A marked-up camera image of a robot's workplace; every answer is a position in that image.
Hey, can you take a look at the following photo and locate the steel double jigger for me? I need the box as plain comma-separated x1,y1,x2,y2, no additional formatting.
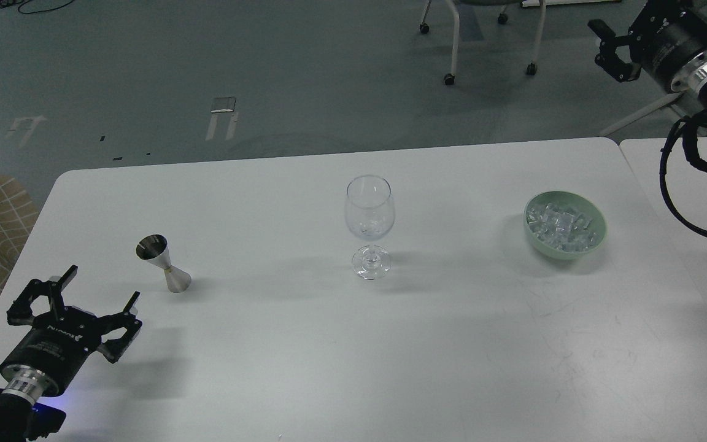
136,234,192,293

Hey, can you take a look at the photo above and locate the clear wine glass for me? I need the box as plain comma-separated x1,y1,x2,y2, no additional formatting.
343,174,396,281

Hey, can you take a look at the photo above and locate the green bowl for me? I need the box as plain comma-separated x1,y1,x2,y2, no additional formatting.
522,190,608,262

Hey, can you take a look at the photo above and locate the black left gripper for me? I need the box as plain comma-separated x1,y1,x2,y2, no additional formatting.
0,265,142,397

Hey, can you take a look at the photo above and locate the white chair frame with casters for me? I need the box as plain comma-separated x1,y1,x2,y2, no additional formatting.
418,1,548,87

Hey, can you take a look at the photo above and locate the pile of ice cubes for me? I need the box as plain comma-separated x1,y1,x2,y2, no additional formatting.
527,201,600,254

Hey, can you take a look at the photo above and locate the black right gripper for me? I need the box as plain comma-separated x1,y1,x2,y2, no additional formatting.
587,1,707,93

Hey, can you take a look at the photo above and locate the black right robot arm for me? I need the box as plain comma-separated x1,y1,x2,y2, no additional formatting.
587,1,707,238

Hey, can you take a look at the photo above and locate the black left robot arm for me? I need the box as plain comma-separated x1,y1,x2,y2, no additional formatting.
0,265,142,441

